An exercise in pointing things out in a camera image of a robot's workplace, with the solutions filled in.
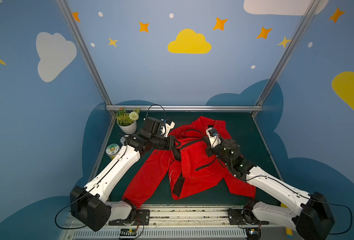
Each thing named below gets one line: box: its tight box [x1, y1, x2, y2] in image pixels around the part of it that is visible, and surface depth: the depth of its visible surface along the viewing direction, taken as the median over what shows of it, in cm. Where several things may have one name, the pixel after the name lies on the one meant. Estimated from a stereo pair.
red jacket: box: [122, 116, 257, 208], surface depth 84 cm
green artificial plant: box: [115, 106, 140, 126], surface depth 100 cm
